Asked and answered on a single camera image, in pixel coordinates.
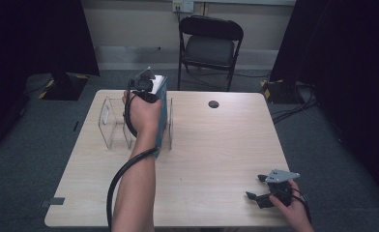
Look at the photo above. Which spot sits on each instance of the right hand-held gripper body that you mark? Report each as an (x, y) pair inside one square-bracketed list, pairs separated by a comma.
[(281, 193)]

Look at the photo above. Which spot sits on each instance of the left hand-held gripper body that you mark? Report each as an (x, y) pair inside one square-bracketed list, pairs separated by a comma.
[(142, 84)]

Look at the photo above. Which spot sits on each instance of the blue book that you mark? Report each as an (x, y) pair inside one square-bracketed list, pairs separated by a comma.
[(163, 112)]

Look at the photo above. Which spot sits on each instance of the clear acrylic divider rack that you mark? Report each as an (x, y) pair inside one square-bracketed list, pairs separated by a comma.
[(111, 135)]

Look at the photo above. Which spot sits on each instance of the person's left hand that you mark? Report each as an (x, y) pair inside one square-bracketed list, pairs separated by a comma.
[(144, 116)]

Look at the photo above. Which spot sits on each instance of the person's right hand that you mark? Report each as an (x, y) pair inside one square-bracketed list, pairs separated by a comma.
[(294, 214)]

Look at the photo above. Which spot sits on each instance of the black folding chair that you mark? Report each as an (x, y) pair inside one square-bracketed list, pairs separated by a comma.
[(210, 50)]

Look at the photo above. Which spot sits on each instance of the black stand base yellow tape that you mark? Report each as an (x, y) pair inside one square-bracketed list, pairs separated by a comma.
[(65, 88), (279, 92)]

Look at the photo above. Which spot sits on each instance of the black curtain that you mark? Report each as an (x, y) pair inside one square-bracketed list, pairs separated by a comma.
[(33, 38), (355, 64)]

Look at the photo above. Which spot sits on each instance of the grey floor tape piece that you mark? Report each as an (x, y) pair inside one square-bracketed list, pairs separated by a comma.
[(52, 201)]

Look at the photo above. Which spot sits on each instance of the white wall socket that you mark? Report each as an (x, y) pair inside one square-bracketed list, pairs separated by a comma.
[(183, 5)]

